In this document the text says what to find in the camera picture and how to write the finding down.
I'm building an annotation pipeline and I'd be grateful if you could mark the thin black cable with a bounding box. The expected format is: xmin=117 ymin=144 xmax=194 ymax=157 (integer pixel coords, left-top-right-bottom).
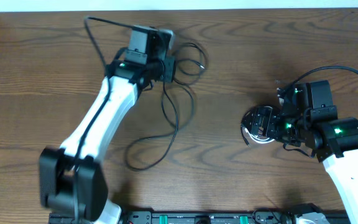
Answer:
xmin=123 ymin=42 xmax=208 ymax=172

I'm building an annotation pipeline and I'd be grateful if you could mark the black USB cable blue plug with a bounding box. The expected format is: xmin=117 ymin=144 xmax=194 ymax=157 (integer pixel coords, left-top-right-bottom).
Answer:
xmin=240 ymin=105 xmax=275 ymax=147

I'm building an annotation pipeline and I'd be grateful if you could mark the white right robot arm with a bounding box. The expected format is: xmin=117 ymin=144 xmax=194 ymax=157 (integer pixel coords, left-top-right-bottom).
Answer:
xmin=241 ymin=80 xmax=358 ymax=223

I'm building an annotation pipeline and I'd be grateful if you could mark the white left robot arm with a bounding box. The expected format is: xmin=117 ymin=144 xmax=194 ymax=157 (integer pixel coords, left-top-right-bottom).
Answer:
xmin=39 ymin=26 xmax=175 ymax=223

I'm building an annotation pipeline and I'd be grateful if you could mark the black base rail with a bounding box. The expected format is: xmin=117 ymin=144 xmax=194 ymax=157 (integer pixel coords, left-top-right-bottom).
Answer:
xmin=48 ymin=203 xmax=351 ymax=224

